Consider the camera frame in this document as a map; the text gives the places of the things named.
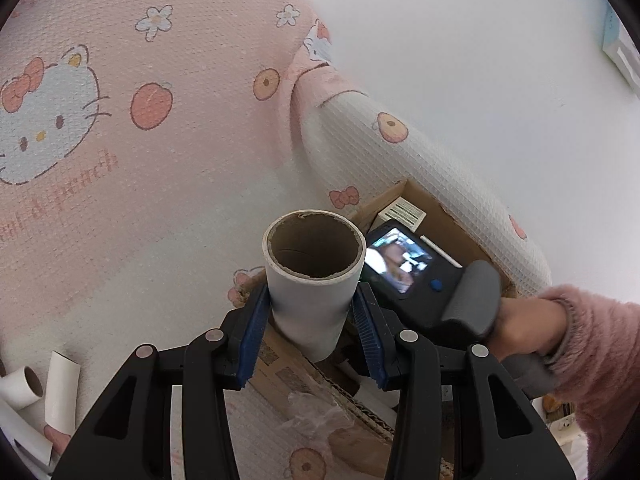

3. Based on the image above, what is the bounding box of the person's right hand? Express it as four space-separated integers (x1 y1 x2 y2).
492 296 571 360

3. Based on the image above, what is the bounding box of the white orange-print packet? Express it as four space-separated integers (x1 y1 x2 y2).
542 394 587 442

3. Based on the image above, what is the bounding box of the white green-striped box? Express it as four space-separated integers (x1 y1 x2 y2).
377 199 427 229

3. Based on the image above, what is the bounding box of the white cardboard tube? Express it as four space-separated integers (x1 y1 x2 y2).
262 208 367 362

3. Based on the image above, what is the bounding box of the person's right forearm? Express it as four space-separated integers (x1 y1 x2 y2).
542 284 640 480

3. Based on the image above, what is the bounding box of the cat-print pink white blanket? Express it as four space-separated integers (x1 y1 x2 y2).
0 0 553 480

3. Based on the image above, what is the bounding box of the pale blue white box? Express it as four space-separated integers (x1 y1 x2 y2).
601 2 640 92

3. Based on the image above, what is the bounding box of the pile of white tubes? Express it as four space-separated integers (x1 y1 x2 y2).
0 350 82 476

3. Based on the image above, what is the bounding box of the brown cardboard box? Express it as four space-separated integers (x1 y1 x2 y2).
235 180 518 480

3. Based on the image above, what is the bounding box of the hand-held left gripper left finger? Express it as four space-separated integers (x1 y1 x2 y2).
50 285 272 480

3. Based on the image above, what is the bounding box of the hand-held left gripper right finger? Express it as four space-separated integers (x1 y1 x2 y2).
351 282 577 480

